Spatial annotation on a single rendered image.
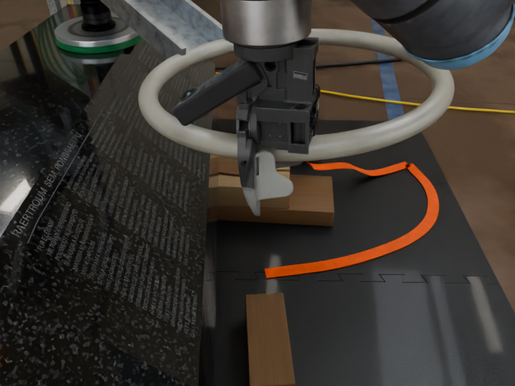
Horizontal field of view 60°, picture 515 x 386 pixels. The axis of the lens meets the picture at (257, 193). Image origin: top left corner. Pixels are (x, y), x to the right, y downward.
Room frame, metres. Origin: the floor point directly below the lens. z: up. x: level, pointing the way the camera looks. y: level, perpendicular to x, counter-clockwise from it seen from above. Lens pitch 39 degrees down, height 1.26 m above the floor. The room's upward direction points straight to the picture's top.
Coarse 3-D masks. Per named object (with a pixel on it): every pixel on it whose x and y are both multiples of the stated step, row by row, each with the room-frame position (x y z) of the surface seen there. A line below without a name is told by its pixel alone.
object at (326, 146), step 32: (320, 32) 0.89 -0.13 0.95; (352, 32) 0.86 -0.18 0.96; (160, 64) 0.74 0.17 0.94; (192, 64) 0.81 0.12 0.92; (416, 64) 0.72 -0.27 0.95; (448, 96) 0.55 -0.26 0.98; (160, 128) 0.52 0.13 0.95; (192, 128) 0.49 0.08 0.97; (384, 128) 0.47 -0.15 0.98; (416, 128) 0.48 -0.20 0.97; (288, 160) 0.44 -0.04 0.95
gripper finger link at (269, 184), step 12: (264, 156) 0.42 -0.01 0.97; (264, 168) 0.42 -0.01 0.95; (264, 180) 0.42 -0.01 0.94; (276, 180) 0.41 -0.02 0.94; (288, 180) 0.41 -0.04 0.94; (252, 192) 0.41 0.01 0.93; (264, 192) 0.41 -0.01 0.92; (276, 192) 0.41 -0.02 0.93; (288, 192) 0.41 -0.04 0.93; (252, 204) 0.41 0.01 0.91
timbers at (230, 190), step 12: (276, 168) 1.48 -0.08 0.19; (288, 168) 1.48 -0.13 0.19; (228, 180) 1.40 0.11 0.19; (228, 192) 1.36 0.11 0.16; (240, 192) 1.35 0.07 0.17; (228, 204) 1.36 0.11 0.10; (240, 204) 1.35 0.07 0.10; (264, 204) 1.35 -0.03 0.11; (276, 204) 1.34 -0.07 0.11; (288, 204) 1.34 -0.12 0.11
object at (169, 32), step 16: (112, 0) 0.95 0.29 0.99; (128, 0) 0.91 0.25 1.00; (144, 0) 1.01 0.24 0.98; (160, 0) 1.02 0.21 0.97; (176, 0) 0.98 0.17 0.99; (128, 16) 0.91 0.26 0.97; (144, 16) 0.87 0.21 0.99; (160, 16) 0.96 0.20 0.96; (176, 16) 0.97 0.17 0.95; (192, 16) 0.94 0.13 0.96; (208, 16) 0.91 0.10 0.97; (144, 32) 0.87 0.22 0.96; (160, 32) 0.83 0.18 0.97; (176, 32) 0.91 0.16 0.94; (192, 32) 0.92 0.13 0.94; (208, 32) 0.91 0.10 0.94; (160, 48) 0.84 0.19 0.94; (176, 48) 0.80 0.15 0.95
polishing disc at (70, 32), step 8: (112, 16) 1.22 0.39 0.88; (64, 24) 1.16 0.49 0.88; (72, 24) 1.16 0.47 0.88; (80, 24) 1.16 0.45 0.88; (120, 24) 1.16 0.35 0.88; (56, 32) 1.10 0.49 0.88; (64, 32) 1.10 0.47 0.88; (72, 32) 1.10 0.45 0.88; (80, 32) 1.10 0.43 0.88; (88, 32) 1.10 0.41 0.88; (96, 32) 1.10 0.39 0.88; (104, 32) 1.10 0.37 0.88; (112, 32) 1.10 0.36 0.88; (120, 32) 1.10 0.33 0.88; (128, 32) 1.10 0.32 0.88; (64, 40) 1.05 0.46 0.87; (72, 40) 1.05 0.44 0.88; (80, 40) 1.05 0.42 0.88; (88, 40) 1.05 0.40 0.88; (96, 40) 1.05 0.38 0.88; (104, 40) 1.05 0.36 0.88; (112, 40) 1.05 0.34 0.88; (120, 40) 1.06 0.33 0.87; (128, 40) 1.08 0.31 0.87
